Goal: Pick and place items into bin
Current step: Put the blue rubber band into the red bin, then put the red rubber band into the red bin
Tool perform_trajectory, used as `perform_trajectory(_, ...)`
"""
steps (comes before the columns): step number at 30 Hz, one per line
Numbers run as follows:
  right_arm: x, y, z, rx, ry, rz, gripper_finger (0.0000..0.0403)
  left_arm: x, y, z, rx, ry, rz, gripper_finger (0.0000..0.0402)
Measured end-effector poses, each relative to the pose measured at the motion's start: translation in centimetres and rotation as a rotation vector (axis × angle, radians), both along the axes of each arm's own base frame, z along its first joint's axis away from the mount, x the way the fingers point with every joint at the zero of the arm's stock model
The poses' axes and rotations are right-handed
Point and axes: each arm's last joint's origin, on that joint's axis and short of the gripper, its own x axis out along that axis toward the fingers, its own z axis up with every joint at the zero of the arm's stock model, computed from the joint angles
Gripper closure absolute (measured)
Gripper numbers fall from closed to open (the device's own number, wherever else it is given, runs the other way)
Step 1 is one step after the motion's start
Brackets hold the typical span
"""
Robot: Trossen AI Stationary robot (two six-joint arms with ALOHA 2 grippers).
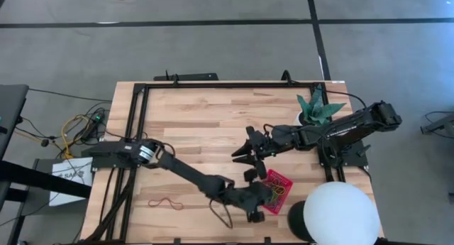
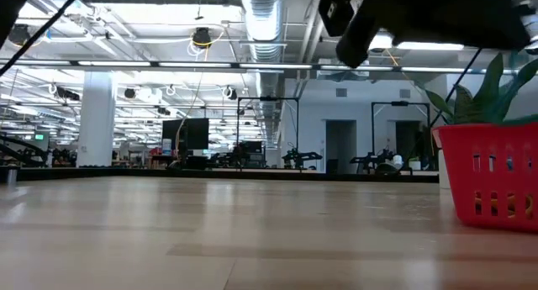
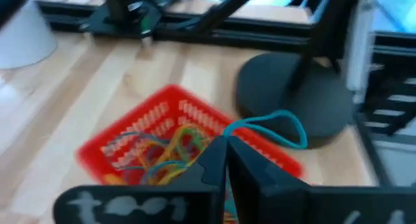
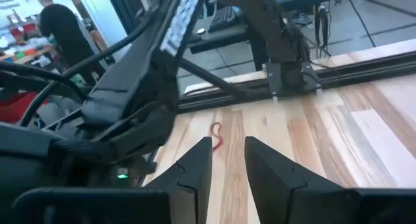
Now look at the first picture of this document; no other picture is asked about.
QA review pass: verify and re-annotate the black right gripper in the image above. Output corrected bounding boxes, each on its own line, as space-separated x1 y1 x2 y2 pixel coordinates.
231 126 276 180

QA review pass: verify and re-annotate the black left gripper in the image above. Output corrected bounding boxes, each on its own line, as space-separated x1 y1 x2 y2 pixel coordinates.
226 168 281 224

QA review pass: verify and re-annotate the red slotted plastic basket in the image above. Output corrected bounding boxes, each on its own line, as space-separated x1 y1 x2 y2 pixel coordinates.
261 168 294 216

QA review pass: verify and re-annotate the white plant pot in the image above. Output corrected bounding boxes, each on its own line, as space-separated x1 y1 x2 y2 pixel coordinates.
292 111 306 127

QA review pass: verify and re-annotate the green leafy plant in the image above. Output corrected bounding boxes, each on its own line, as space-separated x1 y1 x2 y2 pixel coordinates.
296 84 348 127

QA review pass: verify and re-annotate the red rubber band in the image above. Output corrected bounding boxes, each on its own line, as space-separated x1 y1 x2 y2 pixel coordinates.
148 197 184 211

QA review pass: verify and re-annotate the long black bar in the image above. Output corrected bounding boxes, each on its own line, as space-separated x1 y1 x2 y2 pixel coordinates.
153 72 220 82

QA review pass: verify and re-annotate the black power strip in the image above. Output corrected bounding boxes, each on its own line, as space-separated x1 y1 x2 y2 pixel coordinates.
83 111 106 143

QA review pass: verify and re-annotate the white printed paper sheet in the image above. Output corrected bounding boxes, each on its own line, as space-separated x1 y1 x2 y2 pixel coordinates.
48 156 94 207

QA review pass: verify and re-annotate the black floor stand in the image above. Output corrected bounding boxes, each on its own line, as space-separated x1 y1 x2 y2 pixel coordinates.
420 111 454 136

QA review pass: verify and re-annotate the black desk beam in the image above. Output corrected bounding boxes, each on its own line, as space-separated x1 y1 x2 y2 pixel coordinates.
0 159 93 200

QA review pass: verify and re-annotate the grey desk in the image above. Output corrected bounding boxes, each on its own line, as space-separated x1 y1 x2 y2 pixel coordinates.
0 84 30 160

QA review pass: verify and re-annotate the yellow cable bundle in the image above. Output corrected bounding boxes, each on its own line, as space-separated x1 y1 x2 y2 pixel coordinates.
60 114 94 160

